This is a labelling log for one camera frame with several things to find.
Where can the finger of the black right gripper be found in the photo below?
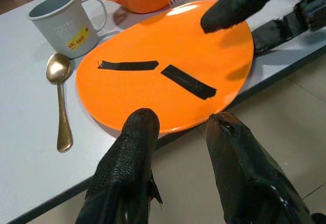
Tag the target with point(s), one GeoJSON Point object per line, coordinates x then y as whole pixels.
{"type": "Point", "coordinates": [237, 5]}
{"type": "Point", "coordinates": [277, 30]}

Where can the gold metal spoon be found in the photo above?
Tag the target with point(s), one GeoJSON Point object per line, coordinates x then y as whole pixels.
{"type": "Point", "coordinates": [57, 67]}

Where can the orange round plate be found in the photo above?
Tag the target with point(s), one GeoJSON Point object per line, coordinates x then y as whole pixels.
{"type": "Point", "coordinates": [152, 43]}

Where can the grey mug with yellow sticker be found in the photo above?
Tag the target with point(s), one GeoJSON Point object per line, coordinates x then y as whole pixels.
{"type": "Point", "coordinates": [63, 30]}

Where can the wide black tape strip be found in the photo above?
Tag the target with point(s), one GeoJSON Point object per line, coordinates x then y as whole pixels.
{"type": "Point", "coordinates": [188, 81]}

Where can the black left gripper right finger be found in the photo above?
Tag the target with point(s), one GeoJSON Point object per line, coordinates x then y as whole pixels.
{"type": "Point", "coordinates": [244, 173]}

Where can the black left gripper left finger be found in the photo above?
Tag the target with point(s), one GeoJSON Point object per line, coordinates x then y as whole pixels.
{"type": "Point", "coordinates": [127, 163]}

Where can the narrow black tape strip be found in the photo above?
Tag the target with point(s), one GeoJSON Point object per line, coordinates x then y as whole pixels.
{"type": "Point", "coordinates": [127, 65]}

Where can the silver metal fork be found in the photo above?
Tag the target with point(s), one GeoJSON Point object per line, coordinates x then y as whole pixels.
{"type": "Point", "coordinates": [173, 1]}

